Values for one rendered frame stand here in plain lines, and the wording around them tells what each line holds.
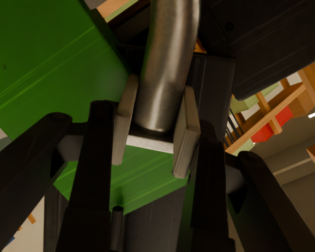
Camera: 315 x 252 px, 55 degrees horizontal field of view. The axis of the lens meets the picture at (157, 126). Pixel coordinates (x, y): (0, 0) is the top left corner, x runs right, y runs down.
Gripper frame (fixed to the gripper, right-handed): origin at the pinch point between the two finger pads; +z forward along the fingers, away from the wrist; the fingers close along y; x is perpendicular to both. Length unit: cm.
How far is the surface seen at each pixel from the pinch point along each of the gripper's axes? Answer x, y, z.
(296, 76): -148, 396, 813
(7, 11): 3.5, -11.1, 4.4
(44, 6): 4.4, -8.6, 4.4
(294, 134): -306, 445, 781
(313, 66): -5, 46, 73
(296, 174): -321, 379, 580
